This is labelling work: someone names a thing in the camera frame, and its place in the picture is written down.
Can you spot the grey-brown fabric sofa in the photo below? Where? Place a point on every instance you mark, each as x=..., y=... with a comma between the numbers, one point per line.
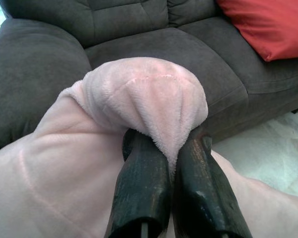
x=39, y=57

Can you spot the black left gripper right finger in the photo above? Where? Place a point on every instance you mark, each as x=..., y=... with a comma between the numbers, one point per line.
x=203, y=193

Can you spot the red pillow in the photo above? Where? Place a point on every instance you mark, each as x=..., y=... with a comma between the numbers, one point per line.
x=268, y=24

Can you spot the pink plush pillow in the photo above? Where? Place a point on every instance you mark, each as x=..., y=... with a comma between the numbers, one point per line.
x=72, y=161

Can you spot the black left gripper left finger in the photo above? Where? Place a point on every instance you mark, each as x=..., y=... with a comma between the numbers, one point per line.
x=141, y=193

